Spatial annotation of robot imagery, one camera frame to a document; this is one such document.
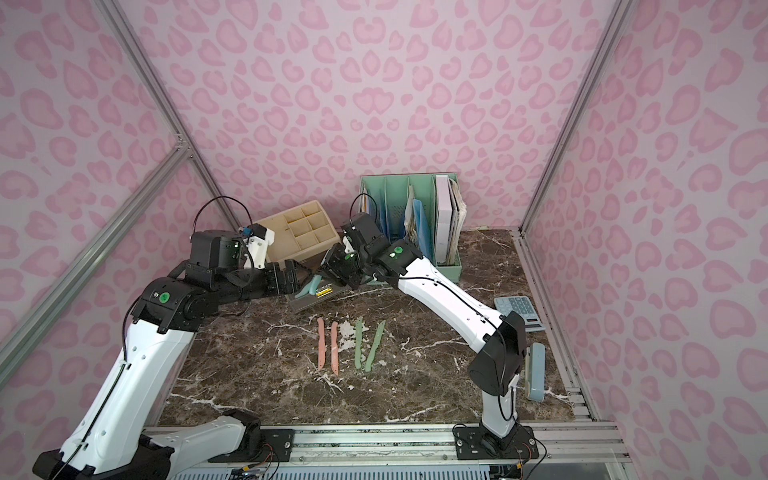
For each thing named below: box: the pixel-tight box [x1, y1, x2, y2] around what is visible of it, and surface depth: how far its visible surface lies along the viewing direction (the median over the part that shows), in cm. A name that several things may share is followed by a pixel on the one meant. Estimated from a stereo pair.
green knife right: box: [365, 320, 386, 372], surface depth 90 cm
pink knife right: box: [331, 321, 339, 376], surface depth 92 cm
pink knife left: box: [317, 317, 326, 370], surface depth 92 cm
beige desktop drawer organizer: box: [254, 200, 341, 263], surface depth 87 cm
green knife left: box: [355, 316, 363, 369], surface depth 92 cm
